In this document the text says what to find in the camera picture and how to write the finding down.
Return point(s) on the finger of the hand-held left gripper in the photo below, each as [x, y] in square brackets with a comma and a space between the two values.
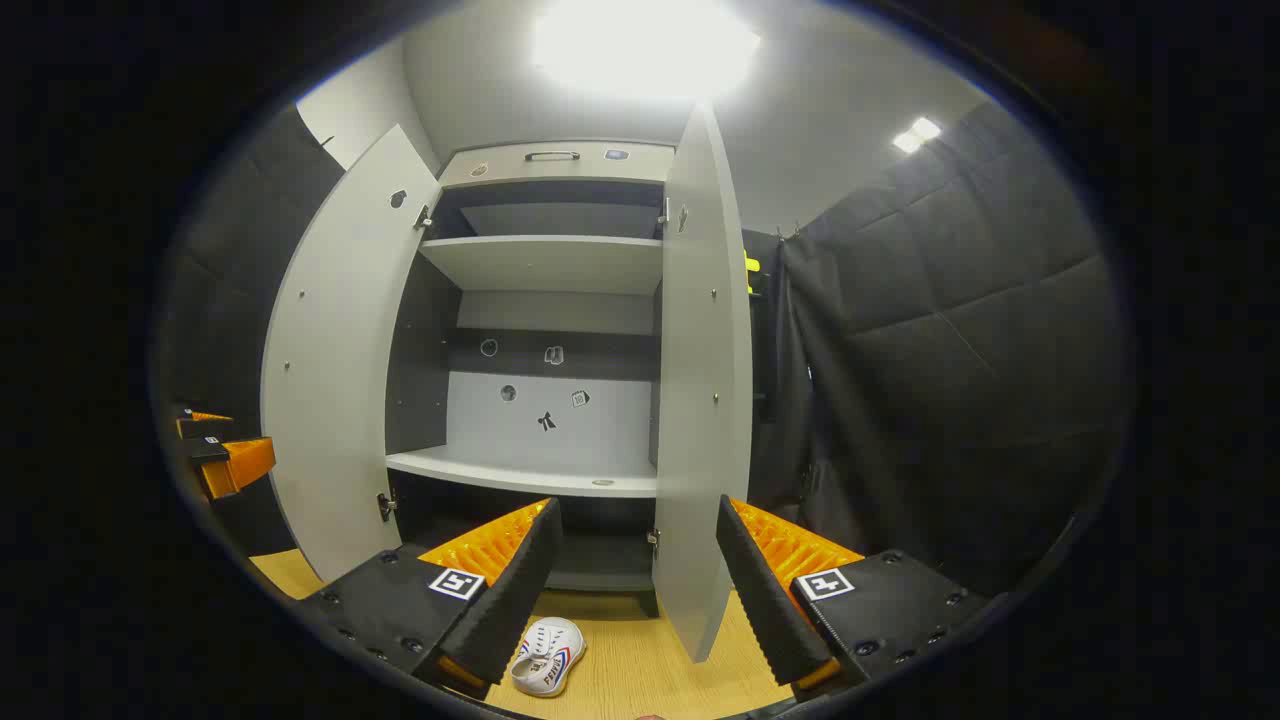
[205, 425]
[240, 465]

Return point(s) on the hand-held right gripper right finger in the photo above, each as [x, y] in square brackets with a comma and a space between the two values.
[765, 600]

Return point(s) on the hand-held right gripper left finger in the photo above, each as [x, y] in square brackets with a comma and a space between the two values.
[520, 590]

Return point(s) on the white striped canvas shoe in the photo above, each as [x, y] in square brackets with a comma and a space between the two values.
[550, 655]

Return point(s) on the grey shoe cabinet door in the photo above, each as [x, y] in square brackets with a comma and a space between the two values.
[330, 380]
[700, 400]

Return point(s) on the grey shoe cabinet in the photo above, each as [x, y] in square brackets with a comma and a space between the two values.
[620, 430]

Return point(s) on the grey cabinet drawer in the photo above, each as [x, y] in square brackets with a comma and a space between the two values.
[600, 172]

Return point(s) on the small ceiling light panel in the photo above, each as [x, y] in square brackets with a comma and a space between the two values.
[915, 133]

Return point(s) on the large ceiling light panel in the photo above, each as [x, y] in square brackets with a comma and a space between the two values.
[640, 40]

